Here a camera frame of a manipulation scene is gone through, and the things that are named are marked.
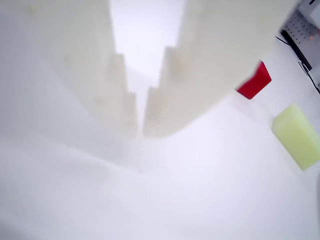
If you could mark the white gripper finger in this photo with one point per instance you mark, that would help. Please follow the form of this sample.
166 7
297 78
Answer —
212 62
75 75

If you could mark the red cube block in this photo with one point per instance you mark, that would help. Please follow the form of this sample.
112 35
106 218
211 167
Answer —
256 82

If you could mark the pale yellow rectangular block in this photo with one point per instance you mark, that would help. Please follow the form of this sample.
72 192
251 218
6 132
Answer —
297 136

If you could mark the grey perforated board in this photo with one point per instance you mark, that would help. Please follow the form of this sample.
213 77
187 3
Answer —
303 32

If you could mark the white box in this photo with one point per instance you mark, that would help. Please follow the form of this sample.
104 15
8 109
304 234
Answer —
311 8

